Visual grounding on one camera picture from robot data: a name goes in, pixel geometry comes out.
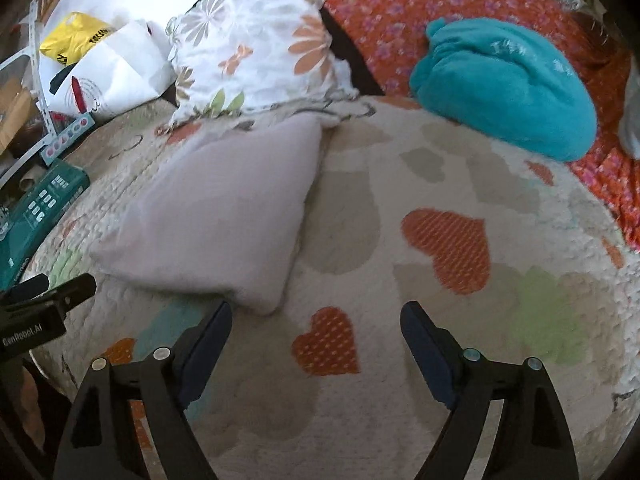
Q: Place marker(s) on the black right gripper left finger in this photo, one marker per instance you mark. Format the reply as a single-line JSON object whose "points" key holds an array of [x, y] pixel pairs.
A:
{"points": [[100, 440]]}

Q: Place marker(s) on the white garment with grey trim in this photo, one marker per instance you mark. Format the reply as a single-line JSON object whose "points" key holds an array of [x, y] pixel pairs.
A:
{"points": [[222, 218]]}

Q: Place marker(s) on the green plastic package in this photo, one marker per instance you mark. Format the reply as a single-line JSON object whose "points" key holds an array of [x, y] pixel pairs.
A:
{"points": [[35, 215]]}

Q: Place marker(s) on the teal strip with coloured shapes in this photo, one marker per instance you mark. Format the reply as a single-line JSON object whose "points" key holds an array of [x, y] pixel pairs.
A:
{"points": [[66, 138]]}

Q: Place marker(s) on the quilted heart pattern bedspread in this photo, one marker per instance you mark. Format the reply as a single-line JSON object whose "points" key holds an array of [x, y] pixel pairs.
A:
{"points": [[505, 249]]}

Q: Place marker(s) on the white paper bag red print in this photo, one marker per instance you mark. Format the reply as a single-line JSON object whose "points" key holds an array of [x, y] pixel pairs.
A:
{"points": [[124, 71]]}

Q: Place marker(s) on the yellow plastic bag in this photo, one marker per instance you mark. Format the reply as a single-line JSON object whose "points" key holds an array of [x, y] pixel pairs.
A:
{"points": [[74, 36]]}

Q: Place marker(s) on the grey crumpled garment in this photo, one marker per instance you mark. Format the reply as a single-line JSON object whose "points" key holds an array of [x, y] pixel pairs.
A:
{"points": [[629, 126]]}

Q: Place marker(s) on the white floral pillow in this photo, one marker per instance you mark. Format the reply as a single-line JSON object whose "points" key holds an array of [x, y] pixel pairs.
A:
{"points": [[246, 56]]}

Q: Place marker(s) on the teal folded towel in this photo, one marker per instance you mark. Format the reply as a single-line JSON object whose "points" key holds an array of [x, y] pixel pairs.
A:
{"points": [[508, 82]]}

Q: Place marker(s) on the red floral bed sheet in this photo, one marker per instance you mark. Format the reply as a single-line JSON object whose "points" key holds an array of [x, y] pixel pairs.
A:
{"points": [[390, 36]]}

